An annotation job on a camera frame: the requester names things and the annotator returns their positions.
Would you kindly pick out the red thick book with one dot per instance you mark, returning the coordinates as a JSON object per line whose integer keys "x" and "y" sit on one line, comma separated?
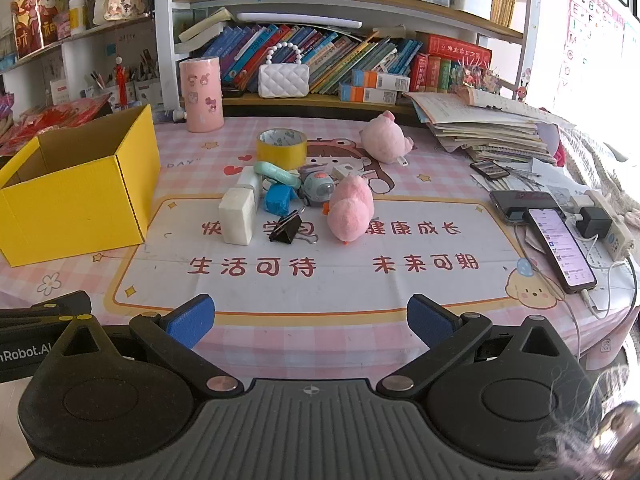
{"x": 455, "y": 49}

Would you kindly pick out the white bookshelf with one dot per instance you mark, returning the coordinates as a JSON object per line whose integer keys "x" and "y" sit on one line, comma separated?
{"x": 320, "y": 2}

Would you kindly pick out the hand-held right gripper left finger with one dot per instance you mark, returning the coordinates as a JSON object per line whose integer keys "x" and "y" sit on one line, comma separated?
{"x": 192, "y": 321}

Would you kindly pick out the grey round toy robot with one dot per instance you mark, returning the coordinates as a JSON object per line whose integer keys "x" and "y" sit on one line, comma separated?
{"x": 317, "y": 187}

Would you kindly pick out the red paper decoration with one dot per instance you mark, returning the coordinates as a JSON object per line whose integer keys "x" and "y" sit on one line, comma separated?
{"x": 32, "y": 22}

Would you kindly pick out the black binder clip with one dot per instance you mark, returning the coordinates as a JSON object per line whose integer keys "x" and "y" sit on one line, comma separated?
{"x": 286, "y": 227}

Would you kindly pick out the black charger plug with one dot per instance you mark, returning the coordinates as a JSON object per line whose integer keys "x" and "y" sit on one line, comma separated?
{"x": 592, "y": 221}

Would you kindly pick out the black cased smartphone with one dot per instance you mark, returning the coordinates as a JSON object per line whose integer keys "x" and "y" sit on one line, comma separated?
{"x": 520, "y": 202}

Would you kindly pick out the stack of papers and notebooks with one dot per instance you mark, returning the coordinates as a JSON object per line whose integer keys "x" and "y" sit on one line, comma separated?
{"x": 490, "y": 127}

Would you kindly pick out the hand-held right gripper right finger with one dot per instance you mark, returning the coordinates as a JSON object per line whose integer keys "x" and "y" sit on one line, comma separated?
{"x": 429, "y": 321}

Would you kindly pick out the mint green plastic gadget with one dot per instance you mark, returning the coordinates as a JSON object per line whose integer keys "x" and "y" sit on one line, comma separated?
{"x": 270, "y": 170}

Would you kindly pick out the smartphone with lit screen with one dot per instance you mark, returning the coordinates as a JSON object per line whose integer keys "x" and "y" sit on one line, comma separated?
{"x": 560, "y": 250}

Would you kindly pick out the red tassel ornament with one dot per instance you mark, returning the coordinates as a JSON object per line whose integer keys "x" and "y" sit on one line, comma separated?
{"x": 120, "y": 80}

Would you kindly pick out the white power strip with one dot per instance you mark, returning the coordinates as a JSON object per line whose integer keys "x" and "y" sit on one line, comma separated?
{"x": 617, "y": 237}

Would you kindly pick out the blue wrapped block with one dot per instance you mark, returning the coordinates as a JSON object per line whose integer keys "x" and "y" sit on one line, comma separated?
{"x": 277, "y": 199}

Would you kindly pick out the yellow cardboard box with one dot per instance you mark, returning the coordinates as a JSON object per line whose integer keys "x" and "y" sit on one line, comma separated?
{"x": 75, "y": 210}

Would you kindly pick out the pink printed table mat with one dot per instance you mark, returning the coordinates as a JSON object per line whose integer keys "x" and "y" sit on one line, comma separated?
{"x": 320, "y": 285}

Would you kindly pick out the small white box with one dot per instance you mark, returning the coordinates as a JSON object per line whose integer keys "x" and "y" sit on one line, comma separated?
{"x": 343, "y": 170}

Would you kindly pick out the grey knitted blanket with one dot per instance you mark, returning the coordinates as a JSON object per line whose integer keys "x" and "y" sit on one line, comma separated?
{"x": 600, "y": 160}

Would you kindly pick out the pile of red paper items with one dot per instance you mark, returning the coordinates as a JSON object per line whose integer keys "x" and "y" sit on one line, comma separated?
{"x": 55, "y": 117}

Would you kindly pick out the red and green boxed books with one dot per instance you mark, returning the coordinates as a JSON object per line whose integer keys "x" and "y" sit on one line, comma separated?
{"x": 432, "y": 74}

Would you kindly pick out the pink plush pig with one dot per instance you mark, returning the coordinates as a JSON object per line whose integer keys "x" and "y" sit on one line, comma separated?
{"x": 382, "y": 135}

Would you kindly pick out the large white block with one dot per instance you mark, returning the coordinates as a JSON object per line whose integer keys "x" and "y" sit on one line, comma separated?
{"x": 235, "y": 220}

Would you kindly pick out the pink cartoon cylinder container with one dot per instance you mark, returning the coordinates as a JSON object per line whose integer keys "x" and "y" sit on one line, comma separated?
{"x": 201, "y": 95}

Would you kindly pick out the colourful small figurines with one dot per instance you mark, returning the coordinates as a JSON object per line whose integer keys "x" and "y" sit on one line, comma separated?
{"x": 475, "y": 79}

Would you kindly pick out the yellow tape roll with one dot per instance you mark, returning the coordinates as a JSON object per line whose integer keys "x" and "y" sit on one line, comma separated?
{"x": 281, "y": 157}

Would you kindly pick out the white side shelf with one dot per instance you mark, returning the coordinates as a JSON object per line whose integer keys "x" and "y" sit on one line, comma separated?
{"x": 75, "y": 47}

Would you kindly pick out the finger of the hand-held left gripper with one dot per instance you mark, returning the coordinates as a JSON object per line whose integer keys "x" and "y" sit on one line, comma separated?
{"x": 45, "y": 310}

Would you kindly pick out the alphabet wall poster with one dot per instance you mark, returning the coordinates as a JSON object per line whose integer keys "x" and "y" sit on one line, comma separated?
{"x": 590, "y": 35}

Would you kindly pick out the pink plush duck toy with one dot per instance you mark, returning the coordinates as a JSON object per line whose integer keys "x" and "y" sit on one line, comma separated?
{"x": 350, "y": 210}

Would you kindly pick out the pencil holder boxes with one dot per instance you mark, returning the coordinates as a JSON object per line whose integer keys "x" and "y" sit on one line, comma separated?
{"x": 140, "y": 85}

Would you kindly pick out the cream paperback book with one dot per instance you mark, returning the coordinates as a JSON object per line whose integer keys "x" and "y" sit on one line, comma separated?
{"x": 205, "y": 25}

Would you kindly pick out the row of colourful books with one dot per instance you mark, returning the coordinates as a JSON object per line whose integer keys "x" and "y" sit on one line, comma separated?
{"x": 330, "y": 55}

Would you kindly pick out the white jar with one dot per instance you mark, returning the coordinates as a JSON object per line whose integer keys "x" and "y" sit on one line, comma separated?
{"x": 78, "y": 15}

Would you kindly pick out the small white block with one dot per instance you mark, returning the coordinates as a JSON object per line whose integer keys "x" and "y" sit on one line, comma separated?
{"x": 248, "y": 180}

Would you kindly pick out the white long bar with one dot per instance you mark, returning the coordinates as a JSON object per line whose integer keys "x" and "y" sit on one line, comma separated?
{"x": 300, "y": 19}

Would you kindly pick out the orange and white carton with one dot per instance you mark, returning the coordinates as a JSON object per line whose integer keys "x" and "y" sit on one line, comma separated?
{"x": 370, "y": 94}
{"x": 382, "y": 80}

